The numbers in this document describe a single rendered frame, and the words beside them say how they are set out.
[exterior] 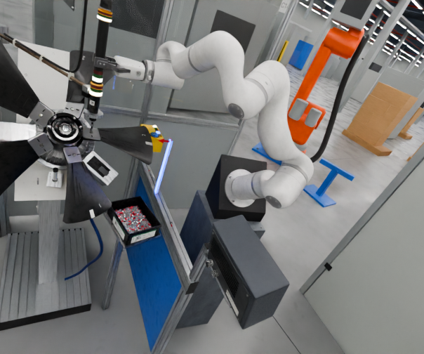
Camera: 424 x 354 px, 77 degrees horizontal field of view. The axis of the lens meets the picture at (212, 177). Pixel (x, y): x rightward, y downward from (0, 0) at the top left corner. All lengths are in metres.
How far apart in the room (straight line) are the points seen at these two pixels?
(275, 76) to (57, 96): 1.00
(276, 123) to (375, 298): 1.70
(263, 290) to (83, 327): 1.41
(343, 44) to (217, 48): 3.93
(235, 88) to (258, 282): 0.51
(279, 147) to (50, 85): 1.06
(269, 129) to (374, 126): 7.83
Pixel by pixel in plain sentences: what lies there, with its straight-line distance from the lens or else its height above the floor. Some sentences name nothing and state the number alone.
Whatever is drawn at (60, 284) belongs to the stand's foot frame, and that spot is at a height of 0.08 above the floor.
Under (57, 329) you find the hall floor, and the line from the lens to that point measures 1.97.
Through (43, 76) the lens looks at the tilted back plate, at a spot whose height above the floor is 1.26.
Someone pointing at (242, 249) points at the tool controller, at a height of 1.24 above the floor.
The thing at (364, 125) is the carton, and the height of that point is 0.49.
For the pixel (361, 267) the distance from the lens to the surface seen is 2.31.
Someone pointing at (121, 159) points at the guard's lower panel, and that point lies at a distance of 2.16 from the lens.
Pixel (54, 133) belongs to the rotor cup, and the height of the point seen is 1.20.
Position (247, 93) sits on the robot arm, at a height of 1.61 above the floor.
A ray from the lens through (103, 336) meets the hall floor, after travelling 1.95.
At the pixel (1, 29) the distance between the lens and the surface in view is 1.58.
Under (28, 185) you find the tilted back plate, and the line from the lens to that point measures 1.40.
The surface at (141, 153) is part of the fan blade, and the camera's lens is 1.20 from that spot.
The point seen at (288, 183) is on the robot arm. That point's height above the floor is 1.35.
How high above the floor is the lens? 1.76
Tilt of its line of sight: 31 degrees down
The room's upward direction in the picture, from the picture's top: 23 degrees clockwise
